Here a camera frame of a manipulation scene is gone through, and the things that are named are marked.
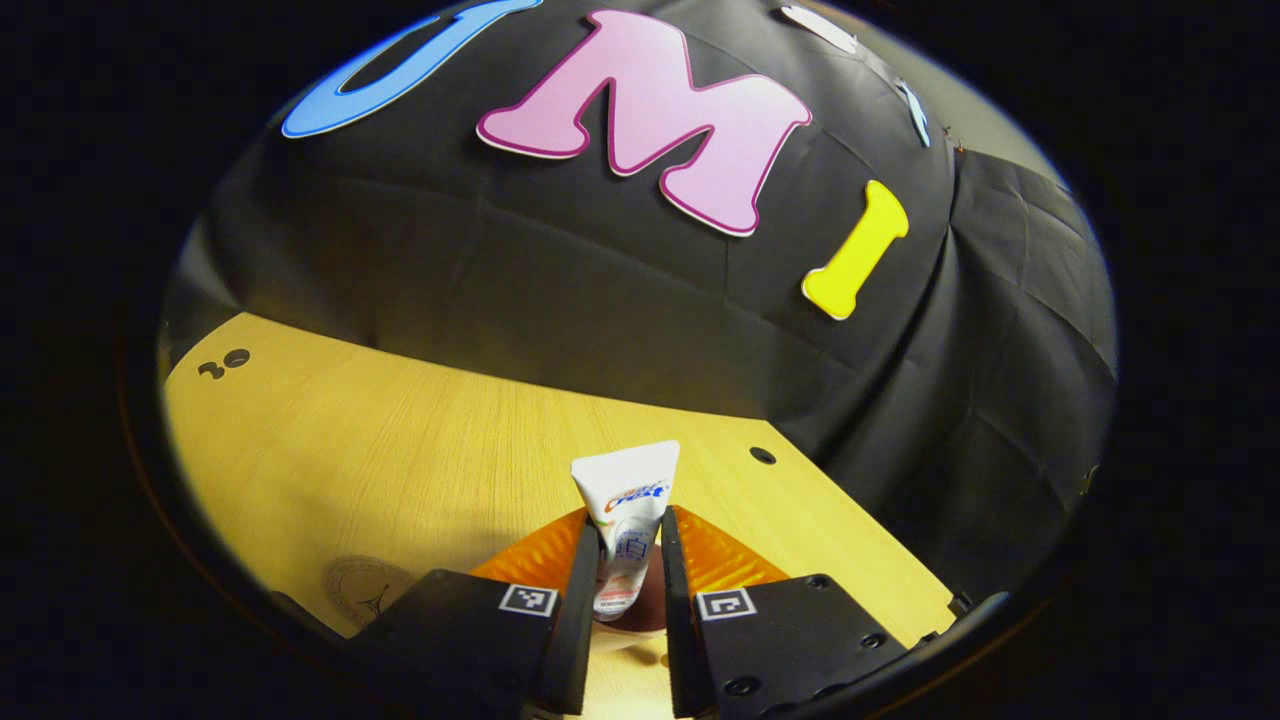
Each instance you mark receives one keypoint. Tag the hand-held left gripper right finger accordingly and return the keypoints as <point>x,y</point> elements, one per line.
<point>680,640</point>

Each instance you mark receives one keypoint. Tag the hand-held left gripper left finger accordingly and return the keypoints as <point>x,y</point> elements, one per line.
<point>578,620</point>

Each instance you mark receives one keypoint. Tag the white toothpaste tube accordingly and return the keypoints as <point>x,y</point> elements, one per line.
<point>628,490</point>

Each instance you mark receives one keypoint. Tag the round brown coaster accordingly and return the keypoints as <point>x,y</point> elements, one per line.
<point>365,595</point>

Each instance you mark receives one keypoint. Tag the wooden desktop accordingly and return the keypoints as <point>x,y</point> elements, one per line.
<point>400,460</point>

